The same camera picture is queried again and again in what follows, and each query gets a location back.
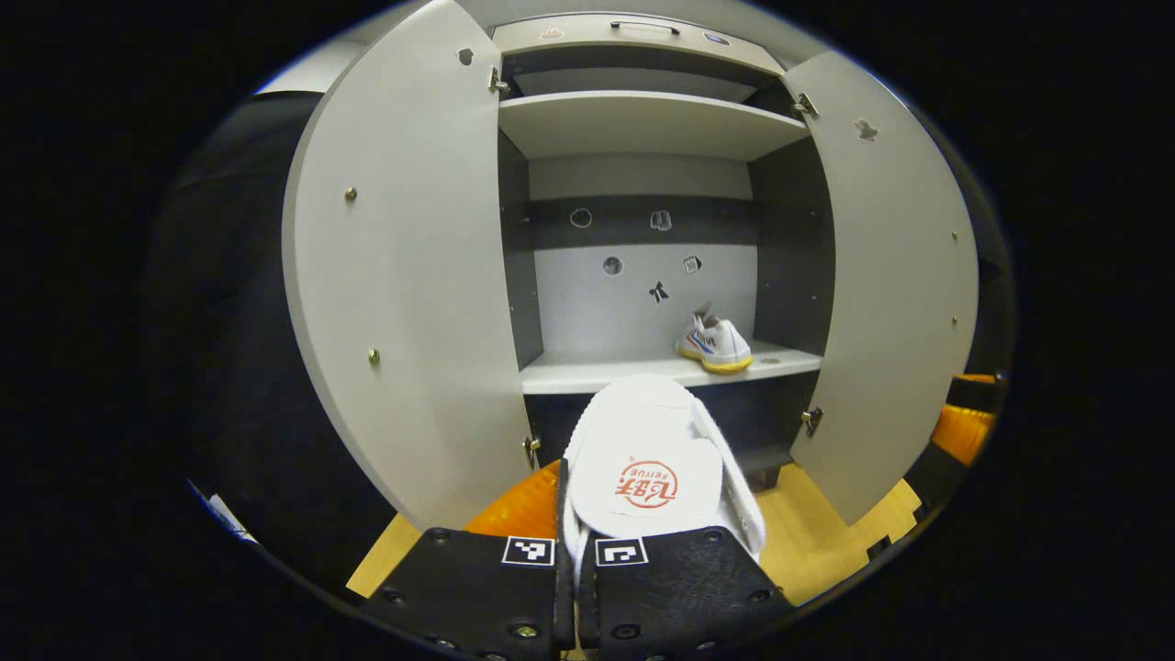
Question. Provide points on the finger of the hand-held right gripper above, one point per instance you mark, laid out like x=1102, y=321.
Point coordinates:
x=978, y=376
x=964, y=431

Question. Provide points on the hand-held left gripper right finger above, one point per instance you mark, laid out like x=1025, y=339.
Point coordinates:
x=679, y=588

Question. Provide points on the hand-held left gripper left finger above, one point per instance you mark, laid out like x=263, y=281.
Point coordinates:
x=477, y=588

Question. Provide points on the grey cabinet door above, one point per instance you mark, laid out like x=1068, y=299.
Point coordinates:
x=890, y=275
x=413, y=275

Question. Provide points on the white shoe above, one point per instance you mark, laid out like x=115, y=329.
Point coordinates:
x=643, y=431
x=716, y=344

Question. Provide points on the grey cabinet drawer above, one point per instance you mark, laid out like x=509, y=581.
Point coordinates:
x=624, y=46

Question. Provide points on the black backdrop cloth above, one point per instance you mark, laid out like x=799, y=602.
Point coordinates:
x=229, y=321

